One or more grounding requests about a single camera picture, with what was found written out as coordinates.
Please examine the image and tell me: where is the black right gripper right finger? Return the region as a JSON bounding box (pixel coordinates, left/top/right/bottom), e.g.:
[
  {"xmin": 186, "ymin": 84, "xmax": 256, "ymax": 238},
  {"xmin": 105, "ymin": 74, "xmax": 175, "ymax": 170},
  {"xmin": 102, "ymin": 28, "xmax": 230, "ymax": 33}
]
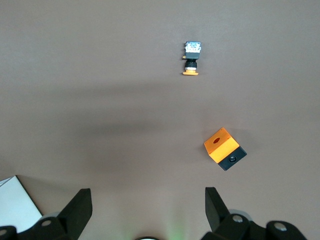
[{"xmin": 201, "ymin": 186, "xmax": 310, "ymax": 240}]

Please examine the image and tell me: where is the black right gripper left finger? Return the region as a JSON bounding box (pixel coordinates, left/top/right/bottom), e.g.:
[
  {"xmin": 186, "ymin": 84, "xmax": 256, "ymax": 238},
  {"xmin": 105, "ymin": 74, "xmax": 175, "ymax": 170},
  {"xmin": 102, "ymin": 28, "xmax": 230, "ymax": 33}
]
[{"xmin": 0, "ymin": 188, "xmax": 93, "ymax": 240}]

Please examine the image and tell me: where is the white drawer cabinet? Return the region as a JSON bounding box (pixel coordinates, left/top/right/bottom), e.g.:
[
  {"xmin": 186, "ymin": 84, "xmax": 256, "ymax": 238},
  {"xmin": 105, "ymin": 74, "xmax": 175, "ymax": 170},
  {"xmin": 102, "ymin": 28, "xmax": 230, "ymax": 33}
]
[{"xmin": 0, "ymin": 174, "xmax": 44, "ymax": 235}]

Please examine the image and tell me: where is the orange black button enclosure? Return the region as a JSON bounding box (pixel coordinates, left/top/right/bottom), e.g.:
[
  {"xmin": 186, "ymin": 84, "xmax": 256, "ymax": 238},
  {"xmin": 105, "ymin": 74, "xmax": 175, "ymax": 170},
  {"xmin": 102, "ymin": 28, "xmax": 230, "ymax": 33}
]
[{"xmin": 203, "ymin": 127, "xmax": 248, "ymax": 172}]

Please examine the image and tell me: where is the yellow push button switch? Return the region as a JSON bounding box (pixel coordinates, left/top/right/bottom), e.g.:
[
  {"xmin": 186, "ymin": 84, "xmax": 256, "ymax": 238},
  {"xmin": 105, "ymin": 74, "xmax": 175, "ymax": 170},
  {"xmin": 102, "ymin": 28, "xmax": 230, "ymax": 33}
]
[{"xmin": 181, "ymin": 40, "xmax": 203, "ymax": 76}]

